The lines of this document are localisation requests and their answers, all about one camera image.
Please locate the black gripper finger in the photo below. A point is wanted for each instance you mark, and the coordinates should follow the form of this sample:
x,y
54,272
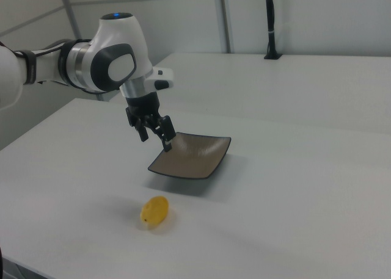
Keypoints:
x,y
138,124
165,131

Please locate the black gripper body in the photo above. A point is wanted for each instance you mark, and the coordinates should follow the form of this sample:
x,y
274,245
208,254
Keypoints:
x,y
143,103

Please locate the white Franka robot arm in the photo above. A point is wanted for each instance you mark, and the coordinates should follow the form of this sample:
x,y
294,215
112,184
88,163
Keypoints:
x,y
116,34

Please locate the square brown ceramic plate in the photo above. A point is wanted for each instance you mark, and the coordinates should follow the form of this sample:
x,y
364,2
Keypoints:
x,y
191,158

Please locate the grey metal wall post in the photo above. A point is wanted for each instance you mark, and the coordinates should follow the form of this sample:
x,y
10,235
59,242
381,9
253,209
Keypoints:
x,y
69,10
226,19

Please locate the black pole base plate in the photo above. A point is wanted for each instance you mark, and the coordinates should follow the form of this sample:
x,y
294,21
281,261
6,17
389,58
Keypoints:
x,y
273,57

